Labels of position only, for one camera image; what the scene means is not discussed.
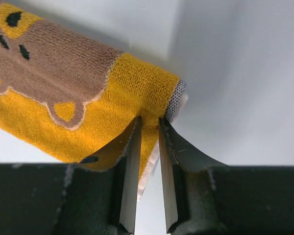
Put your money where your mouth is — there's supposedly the yellow towel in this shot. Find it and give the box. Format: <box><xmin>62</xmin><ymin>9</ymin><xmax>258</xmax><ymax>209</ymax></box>
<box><xmin>0</xmin><ymin>0</ymin><xmax>187</xmax><ymax>196</ymax></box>

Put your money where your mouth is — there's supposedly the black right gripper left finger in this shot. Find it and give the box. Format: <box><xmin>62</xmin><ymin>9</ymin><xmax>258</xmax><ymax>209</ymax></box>
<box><xmin>0</xmin><ymin>117</ymin><xmax>142</xmax><ymax>235</ymax></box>

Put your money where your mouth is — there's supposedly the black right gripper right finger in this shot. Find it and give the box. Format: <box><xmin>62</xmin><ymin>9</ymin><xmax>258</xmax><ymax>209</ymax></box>
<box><xmin>158</xmin><ymin>119</ymin><xmax>294</xmax><ymax>235</ymax></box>

